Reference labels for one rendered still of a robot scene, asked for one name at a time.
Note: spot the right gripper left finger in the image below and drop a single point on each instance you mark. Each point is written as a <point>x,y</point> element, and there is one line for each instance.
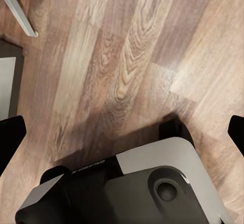
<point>12,132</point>

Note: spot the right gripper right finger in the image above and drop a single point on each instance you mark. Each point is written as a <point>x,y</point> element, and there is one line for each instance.
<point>236,131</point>

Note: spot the swivel chair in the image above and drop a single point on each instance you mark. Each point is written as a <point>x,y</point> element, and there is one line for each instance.
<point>20,16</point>

